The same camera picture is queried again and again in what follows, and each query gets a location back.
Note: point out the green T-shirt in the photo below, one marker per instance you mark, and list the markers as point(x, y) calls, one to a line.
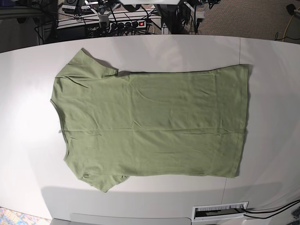
point(147, 124)

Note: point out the white power strip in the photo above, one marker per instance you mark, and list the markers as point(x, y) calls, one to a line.
point(135, 25)

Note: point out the table cable grommet slot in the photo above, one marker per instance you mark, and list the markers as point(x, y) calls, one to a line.
point(218, 212)

